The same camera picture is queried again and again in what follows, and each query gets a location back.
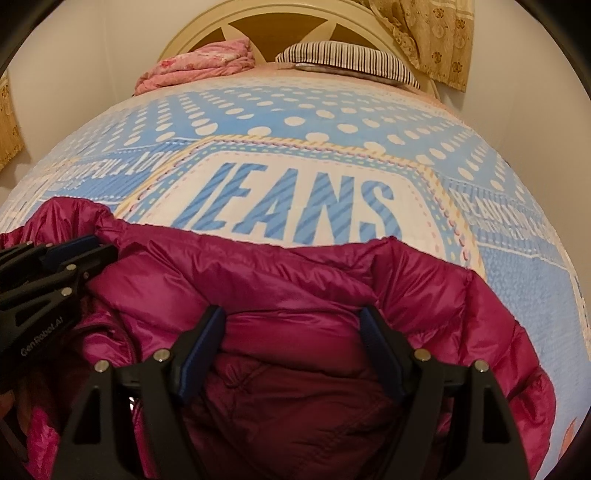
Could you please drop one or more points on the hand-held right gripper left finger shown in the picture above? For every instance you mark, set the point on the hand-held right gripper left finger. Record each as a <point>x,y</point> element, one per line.
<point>203,350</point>

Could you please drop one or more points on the peach bed sheet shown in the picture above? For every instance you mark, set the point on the peach bed sheet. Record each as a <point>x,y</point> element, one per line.
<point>272,68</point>

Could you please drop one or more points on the cream wooden bed headboard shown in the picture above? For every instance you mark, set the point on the cream wooden bed headboard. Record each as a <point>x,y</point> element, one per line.
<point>210,39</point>

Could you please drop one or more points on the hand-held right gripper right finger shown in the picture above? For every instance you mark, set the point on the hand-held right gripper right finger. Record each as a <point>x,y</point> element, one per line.
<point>381,350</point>

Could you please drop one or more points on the beige floral curtain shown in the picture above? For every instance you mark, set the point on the beige floral curtain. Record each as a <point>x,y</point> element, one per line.
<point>434,41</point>
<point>7,129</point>

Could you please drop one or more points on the striped pillow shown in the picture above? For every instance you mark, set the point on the striped pillow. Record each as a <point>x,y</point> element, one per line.
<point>341,57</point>

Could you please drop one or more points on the folded pink floral quilt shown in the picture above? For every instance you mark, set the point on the folded pink floral quilt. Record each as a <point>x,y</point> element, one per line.
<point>194,67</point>

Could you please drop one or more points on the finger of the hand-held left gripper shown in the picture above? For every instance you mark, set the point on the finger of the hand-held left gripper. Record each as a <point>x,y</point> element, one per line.
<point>55,282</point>
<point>69,247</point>

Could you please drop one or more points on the pink and blue printed blanket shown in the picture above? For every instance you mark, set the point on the pink and blue printed blanket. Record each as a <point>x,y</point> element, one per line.
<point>323,138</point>

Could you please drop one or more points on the magenta puffer jacket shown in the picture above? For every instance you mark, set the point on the magenta puffer jacket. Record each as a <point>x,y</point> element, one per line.
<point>286,286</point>

